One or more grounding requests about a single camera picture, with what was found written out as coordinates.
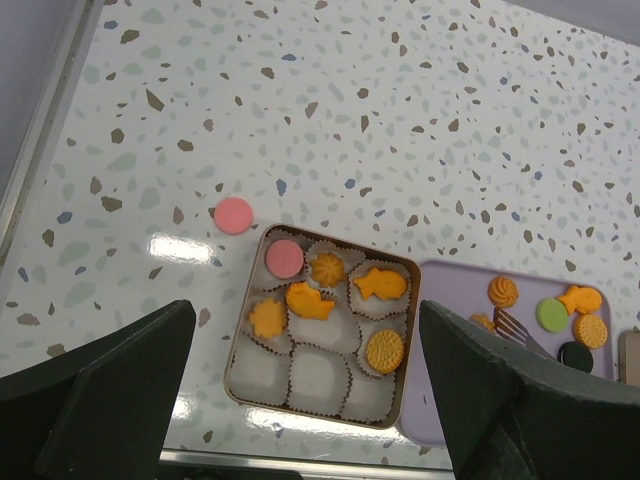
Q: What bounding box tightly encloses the orange round cookie upper right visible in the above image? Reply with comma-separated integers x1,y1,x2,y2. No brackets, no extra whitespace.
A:
573,314,609,350

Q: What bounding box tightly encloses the brown cookie tin with liners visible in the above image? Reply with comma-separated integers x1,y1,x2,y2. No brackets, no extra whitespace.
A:
225,224,421,429

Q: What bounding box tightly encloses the orange rosette cookie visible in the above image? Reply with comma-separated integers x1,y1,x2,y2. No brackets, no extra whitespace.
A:
469,314,495,334

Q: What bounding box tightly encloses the orange swirl cookie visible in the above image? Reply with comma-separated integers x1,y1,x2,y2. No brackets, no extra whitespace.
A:
311,253,345,288

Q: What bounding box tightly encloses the black round cookie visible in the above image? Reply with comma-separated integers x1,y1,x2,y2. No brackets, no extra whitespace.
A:
557,341,594,373

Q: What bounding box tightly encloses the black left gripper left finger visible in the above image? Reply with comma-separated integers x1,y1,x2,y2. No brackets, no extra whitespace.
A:
1,300,196,479

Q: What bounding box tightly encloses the orange flower cookie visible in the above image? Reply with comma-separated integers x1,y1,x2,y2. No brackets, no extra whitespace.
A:
248,298,287,340

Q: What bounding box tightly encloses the rose gold tin lid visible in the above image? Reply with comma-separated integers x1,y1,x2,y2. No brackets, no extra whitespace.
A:
618,329,640,387

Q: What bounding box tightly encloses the orange bear cookie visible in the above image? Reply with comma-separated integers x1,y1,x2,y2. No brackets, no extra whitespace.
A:
557,285,603,315

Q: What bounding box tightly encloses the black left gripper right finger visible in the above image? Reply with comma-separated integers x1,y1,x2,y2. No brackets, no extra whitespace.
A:
419,301,639,479

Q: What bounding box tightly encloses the pink round cookie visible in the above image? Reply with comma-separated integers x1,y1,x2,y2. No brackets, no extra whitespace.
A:
265,239,304,279
213,197,254,235

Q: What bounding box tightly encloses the lilac plastic tray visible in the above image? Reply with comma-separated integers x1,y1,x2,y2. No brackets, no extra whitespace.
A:
399,259,617,446

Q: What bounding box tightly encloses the green round cookie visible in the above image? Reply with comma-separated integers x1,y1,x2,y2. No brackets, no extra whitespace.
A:
536,298,569,333

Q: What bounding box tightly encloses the orange round patterned cookie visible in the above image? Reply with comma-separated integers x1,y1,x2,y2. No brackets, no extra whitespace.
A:
365,329,405,375

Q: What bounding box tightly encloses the orange cookie top right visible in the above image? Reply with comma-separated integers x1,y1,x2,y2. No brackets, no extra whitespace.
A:
488,276,519,308

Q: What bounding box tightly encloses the orange fish cookie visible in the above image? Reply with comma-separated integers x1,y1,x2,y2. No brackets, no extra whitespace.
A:
285,282,335,321
353,267,408,300

